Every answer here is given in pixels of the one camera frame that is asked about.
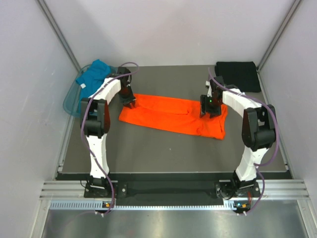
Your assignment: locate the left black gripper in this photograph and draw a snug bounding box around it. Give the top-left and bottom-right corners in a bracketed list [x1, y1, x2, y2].
[117, 85, 135, 108]

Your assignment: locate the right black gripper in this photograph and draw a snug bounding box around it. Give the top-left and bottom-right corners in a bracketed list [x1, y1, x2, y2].
[200, 94, 222, 119]

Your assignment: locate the orange t shirt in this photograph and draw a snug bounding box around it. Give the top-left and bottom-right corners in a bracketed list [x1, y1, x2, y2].
[119, 94, 228, 140]

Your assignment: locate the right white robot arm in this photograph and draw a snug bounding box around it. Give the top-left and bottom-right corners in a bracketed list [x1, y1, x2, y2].
[200, 76, 276, 196]

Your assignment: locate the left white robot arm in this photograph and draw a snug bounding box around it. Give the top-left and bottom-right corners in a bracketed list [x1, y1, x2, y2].
[80, 64, 136, 197]

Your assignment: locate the folded black t shirt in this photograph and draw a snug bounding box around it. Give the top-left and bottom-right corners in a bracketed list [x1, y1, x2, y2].
[214, 61, 262, 93]

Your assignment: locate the teal t shirt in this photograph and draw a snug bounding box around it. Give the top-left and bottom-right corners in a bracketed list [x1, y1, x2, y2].
[76, 59, 114, 101]

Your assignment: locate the translucent blue plastic bin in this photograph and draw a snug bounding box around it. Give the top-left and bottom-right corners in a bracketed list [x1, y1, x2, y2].
[63, 64, 117, 118]

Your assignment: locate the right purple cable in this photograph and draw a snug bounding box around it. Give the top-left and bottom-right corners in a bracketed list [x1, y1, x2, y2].
[208, 67, 280, 215]

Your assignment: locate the grey slotted cable duct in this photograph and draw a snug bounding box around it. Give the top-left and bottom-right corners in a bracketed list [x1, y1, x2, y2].
[49, 200, 251, 211]

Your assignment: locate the aluminium frame rail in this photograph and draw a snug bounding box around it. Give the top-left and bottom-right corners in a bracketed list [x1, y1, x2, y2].
[39, 180, 87, 200]

